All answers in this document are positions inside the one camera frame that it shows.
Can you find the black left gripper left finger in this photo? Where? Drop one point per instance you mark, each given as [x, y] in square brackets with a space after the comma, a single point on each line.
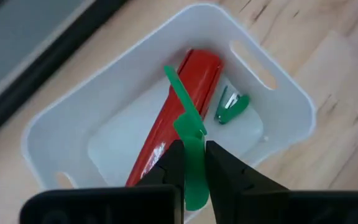
[154, 205]

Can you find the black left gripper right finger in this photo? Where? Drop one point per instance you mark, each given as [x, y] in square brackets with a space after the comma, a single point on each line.
[259, 205]

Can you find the red stapler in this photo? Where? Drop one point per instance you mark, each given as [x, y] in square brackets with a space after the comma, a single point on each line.
[197, 81]

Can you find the white plastic bin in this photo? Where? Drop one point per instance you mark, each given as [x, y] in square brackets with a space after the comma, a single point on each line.
[73, 124]

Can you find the black aluminium table frame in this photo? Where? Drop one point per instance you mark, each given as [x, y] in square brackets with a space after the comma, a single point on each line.
[42, 68]

